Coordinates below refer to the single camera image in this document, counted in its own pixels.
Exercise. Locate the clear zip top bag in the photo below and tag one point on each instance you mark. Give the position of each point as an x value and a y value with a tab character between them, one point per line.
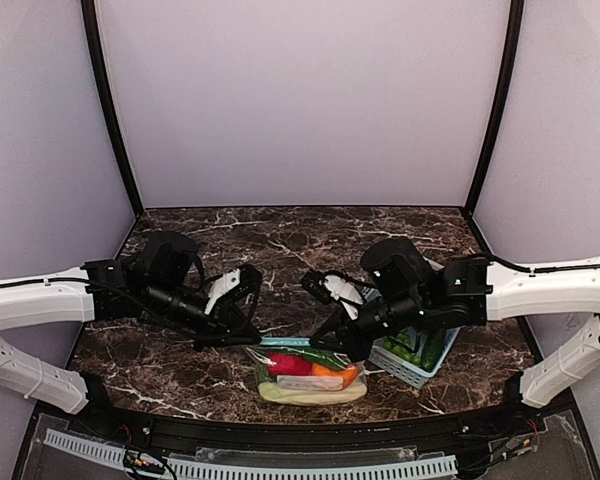
259	355

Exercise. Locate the light blue plastic basket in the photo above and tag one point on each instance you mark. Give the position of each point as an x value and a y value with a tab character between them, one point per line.
411	374

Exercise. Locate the green grapes bunch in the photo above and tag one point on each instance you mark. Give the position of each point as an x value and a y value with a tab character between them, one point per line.
401	346

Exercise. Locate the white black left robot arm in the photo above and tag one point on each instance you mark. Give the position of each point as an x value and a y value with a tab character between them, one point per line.
165	281

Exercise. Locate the black front rail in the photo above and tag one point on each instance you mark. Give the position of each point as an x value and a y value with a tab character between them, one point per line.
471	430

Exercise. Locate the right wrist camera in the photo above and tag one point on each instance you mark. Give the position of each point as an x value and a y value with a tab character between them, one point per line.
327	288

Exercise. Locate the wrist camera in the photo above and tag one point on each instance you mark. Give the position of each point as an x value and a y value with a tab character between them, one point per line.
234	285
327	288

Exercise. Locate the green cucumber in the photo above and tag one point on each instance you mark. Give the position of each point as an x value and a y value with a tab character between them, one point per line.
432	350

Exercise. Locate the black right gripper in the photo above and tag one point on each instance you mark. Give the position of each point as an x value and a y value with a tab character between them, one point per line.
348	332

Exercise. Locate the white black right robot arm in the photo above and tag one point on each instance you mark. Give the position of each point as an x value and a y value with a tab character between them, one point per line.
470	291

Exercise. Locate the red tomato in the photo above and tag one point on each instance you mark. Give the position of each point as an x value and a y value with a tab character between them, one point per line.
283	364

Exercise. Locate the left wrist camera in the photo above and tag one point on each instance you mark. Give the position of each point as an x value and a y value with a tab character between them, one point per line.
234	285

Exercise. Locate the white slotted cable duct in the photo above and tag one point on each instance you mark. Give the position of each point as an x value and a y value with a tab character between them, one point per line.
210	463

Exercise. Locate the green leafy vegetable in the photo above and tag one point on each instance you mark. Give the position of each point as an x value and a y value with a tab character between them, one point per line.
326	359

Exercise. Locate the white radish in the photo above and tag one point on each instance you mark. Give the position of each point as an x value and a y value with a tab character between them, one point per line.
271	392

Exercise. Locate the orange fruit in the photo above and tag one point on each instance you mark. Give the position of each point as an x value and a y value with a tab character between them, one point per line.
347	375

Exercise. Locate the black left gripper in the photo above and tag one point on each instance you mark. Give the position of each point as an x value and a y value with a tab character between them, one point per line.
225	318

